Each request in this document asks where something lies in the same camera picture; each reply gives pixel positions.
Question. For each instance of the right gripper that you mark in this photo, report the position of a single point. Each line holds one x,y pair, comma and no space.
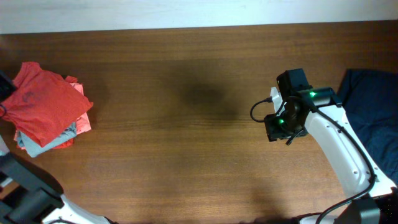
273,131

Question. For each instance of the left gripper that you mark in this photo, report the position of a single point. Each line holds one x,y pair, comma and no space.
7,89

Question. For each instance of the orange printed t-shirt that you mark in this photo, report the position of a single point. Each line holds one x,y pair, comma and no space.
44,104

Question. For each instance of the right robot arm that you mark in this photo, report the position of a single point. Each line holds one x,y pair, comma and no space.
371,197

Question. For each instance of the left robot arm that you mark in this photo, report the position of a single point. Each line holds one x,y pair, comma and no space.
39,198

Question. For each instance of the folded grey shirt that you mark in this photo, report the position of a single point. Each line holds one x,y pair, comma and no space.
33,149

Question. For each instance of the folded pink shirt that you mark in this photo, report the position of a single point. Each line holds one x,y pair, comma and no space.
82,125

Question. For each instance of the navy blue garment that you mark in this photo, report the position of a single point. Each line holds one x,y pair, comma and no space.
370,100

